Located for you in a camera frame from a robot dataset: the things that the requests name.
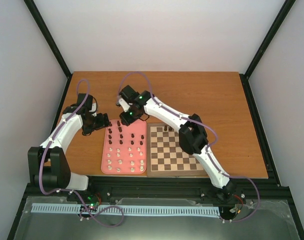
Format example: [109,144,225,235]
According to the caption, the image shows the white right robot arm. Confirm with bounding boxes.
[116,85,236,201]

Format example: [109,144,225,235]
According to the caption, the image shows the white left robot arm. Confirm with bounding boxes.
[27,93,111,202]

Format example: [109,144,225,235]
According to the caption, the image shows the wooden chess board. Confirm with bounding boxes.
[146,123,208,178]

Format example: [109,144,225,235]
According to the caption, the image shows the pink plastic tray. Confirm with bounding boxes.
[101,119,147,175]

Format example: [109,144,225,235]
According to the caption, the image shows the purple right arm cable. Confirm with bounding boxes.
[118,71,262,223]

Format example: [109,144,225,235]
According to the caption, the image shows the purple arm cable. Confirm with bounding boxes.
[39,78,91,196]
[118,71,262,223]

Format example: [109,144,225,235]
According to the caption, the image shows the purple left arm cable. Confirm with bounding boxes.
[39,78,91,196]

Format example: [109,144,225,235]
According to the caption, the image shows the black aluminium frame rail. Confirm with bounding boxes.
[24,174,292,208]

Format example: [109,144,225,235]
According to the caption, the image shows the light blue cable duct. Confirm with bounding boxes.
[30,203,220,218]

